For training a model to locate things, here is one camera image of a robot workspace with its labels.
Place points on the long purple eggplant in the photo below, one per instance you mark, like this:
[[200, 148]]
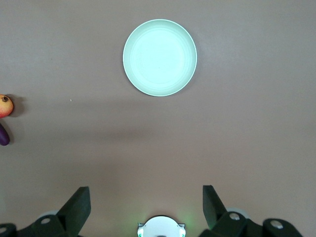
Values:
[[3, 135]]

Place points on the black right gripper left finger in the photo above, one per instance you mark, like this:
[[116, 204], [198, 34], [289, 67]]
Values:
[[71, 214]]

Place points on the red yellow apple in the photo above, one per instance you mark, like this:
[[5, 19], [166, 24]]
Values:
[[5, 106]]

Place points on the brown table mat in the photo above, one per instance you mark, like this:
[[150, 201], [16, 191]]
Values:
[[247, 123]]

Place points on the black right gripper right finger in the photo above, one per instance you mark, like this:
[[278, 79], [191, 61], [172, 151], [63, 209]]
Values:
[[217, 217]]

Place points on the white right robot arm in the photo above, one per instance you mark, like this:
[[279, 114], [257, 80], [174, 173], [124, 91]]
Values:
[[160, 227]]

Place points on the light green round plate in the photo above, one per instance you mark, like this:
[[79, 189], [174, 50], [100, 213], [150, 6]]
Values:
[[160, 58]]

